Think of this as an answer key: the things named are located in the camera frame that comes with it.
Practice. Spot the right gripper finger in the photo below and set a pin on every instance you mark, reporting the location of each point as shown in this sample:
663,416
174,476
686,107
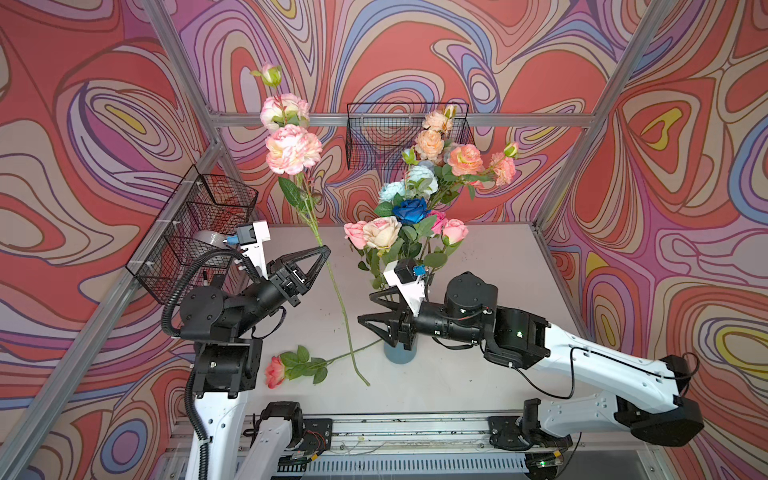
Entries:
390,298
385,326

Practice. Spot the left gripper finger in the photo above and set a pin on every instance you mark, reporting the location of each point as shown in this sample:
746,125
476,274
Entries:
312,266
288,265

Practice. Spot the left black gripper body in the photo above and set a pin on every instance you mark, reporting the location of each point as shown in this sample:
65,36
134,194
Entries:
257,304

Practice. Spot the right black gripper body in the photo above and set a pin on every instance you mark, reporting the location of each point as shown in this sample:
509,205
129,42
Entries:
434,320

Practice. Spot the teal ceramic vase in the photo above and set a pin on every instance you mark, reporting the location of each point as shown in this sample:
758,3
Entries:
399,355

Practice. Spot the pink bud rose stem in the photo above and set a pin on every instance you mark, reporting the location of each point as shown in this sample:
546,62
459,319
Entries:
358,236

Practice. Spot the magenta pink rose stem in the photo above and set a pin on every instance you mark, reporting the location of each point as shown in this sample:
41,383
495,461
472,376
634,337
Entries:
444,240

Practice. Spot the blue artificial rose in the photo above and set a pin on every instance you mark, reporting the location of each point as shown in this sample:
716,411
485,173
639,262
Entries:
412,236

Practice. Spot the pink white carnation spray stem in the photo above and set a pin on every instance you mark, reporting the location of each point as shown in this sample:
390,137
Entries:
292,150

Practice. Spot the pale blue white spray stem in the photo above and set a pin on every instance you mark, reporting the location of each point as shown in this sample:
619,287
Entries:
419,181

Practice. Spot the large peach double rose stem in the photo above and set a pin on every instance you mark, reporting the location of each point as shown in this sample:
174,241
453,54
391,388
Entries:
464,167

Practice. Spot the cream peach rose stem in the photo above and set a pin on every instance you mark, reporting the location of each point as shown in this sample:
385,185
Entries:
434,138

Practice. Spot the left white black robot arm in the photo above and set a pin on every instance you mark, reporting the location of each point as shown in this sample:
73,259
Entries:
226,363

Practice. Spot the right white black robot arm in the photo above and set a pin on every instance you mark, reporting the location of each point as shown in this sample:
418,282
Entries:
646,398

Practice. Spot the silver tape roll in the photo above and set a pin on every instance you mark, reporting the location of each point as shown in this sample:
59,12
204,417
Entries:
211,238

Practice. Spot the red pink rose on table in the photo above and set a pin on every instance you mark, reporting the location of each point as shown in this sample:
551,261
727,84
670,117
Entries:
298,363

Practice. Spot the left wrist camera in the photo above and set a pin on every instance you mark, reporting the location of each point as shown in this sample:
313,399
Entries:
250,240

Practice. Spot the black wire basket left wall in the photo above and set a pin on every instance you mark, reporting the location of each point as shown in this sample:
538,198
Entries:
202,201

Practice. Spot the black wire basket wall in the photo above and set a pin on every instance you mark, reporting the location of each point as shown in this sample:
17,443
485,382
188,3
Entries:
377,132
202,201

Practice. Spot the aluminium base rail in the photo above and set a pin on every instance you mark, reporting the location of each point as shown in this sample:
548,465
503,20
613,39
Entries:
458,445

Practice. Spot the black wire basket back wall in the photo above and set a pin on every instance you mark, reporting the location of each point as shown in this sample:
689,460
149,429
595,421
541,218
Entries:
377,132

